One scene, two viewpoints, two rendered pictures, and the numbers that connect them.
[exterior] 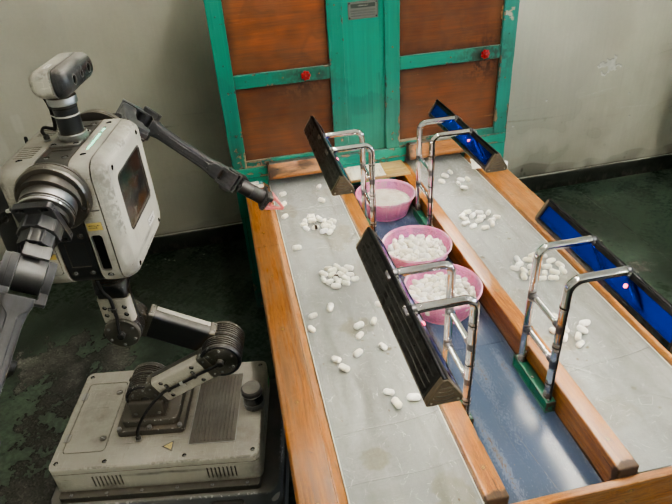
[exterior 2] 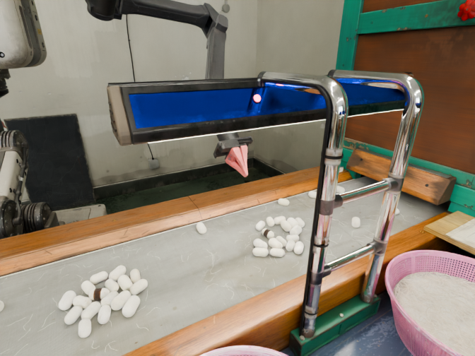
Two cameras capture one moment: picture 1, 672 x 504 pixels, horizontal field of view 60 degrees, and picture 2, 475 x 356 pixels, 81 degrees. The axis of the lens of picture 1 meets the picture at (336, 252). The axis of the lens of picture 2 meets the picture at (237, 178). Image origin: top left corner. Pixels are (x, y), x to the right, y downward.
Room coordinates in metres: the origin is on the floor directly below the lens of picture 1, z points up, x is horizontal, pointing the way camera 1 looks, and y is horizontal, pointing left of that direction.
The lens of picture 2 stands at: (1.80, -0.43, 1.14)
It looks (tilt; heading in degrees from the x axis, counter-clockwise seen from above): 23 degrees down; 71
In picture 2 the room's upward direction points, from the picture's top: straight up
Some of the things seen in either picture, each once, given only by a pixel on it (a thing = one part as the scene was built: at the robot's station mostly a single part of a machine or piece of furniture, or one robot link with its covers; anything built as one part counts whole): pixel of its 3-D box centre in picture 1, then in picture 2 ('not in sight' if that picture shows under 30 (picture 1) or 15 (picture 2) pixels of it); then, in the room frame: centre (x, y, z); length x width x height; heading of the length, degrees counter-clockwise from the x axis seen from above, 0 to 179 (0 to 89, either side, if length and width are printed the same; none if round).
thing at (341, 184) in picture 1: (325, 150); (300, 97); (2.07, 0.01, 1.08); 0.62 x 0.08 x 0.07; 9
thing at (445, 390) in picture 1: (400, 300); not in sight; (1.12, -0.15, 1.08); 0.62 x 0.08 x 0.07; 9
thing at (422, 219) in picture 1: (443, 175); not in sight; (2.15, -0.46, 0.90); 0.20 x 0.19 x 0.45; 9
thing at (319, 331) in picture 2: (348, 189); (318, 205); (2.08, -0.07, 0.90); 0.20 x 0.19 x 0.45; 9
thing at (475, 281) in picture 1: (442, 295); not in sight; (1.58, -0.36, 0.72); 0.27 x 0.27 x 0.10
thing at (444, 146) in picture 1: (437, 147); not in sight; (2.61, -0.53, 0.83); 0.30 x 0.06 x 0.07; 99
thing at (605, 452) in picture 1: (473, 272); not in sight; (1.72, -0.50, 0.71); 1.81 x 0.05 x 0.11; 9
